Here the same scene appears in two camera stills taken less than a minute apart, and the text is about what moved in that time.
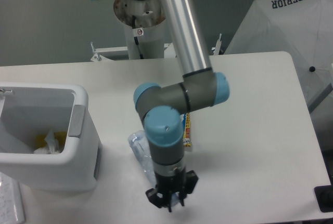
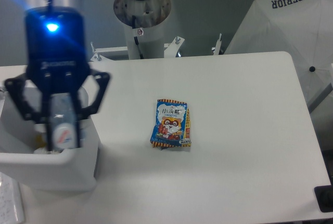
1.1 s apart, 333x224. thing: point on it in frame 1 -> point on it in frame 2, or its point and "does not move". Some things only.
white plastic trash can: x=48 y=137 does not move
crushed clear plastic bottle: x=140 y=142 -> x=62 y=121
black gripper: x=183 y=183 -> x=55 y=51
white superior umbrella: x=297 y=20 does not move
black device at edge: x=324 y=195 does not move
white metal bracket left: x=97 y=56 does not move
